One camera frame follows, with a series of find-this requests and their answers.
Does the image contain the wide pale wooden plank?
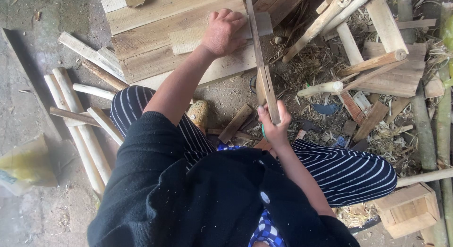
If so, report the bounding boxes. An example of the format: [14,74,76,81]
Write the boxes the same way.
[364,0,410,55]

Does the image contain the dark striped trousers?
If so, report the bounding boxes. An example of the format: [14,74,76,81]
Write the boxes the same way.
[110,85,398,208]

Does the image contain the flat pale wooden slat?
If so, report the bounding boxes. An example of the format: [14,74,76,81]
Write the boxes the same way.
[58,31,127,83]

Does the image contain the person's right hand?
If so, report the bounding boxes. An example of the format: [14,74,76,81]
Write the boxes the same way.
[256,100,292,149]

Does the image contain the long pale peeled pole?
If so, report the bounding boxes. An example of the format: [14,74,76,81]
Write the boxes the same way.
[44,74,107,197]
[52,67,112,186]

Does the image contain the brown round wooden peg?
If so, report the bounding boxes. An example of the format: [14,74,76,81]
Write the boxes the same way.
[338,49,408,77]

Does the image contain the short brown wood offcut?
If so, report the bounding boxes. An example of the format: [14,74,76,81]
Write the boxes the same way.
[218,104,254,144]

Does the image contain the narrow pale wooden plank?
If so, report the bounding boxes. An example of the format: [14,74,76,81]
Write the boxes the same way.
[336,22,365,66]

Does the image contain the thin brown wooden slat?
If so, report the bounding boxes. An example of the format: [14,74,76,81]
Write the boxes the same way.
[49,106,104,128]

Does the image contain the yellow plastic bag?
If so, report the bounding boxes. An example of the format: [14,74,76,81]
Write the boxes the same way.
[0,133,59,197]

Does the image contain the short greenish peeled stick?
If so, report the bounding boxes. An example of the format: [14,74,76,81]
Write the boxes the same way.
[297,81,344,98]

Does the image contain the bark-covered brown stick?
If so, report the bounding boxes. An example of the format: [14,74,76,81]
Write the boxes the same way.
[81,59,130,91]

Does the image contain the grey-green bamboo pole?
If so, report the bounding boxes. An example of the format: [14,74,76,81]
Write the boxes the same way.
[396,0,438,171]

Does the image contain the small wooden box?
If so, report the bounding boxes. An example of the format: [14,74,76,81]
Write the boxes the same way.
[373,182,441,240]

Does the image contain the brown wood block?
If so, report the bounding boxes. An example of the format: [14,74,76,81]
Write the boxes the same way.
[353,101,389,142]

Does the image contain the large wooden board panel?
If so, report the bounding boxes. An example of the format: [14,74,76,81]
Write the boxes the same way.
[105,0,260,91]

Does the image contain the bright green bamboo pole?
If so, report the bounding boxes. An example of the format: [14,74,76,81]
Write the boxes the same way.
[436,2,453,247]

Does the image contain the blue checkered cloth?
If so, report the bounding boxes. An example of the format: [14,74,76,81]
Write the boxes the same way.
[217,142,287,247]

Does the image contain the reddish wood scrap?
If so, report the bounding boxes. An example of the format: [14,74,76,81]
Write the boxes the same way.
[338,91,367,126]

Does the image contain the slatted wooden panel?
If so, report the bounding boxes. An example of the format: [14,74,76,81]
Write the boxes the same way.
[348,41,428,98]

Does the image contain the short pale round stick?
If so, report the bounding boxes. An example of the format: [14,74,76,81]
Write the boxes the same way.
[72,83,117,101]

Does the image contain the slim peeled branch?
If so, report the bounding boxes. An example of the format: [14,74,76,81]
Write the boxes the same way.
[319,0,378,36]

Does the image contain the blue plastic scrap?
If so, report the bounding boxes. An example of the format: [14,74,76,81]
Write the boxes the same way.
[312,103,341,116]

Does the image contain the thick peeled branch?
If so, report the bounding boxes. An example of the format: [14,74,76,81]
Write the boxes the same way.
[282,0,352,64]

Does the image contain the person's left hand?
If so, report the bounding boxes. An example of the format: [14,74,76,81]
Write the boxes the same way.
[200,8,248,59]

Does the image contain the black sweater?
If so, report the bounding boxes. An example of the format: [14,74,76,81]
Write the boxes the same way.
[87,111,360,247]

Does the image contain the long thin wooden slat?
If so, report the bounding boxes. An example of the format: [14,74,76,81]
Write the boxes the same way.
[323,18,437,41]

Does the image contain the white painted plank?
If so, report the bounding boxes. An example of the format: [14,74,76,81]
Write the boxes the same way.
[97,0,127,13]

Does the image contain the thin dark wood strip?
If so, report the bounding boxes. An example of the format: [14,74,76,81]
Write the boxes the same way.
[207,128,263,141]

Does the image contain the pale squared wooden stick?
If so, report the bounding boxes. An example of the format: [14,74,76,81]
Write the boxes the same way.
[87,106,125,146]

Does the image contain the small pale wooden plank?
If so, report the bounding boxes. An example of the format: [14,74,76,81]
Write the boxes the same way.
[169,12,273,56]

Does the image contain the tan perforated clog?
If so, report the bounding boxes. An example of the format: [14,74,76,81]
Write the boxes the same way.
[186,100,210,135]

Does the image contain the dark weathered planks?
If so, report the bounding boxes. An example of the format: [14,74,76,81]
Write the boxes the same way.
[253,0,313,27]

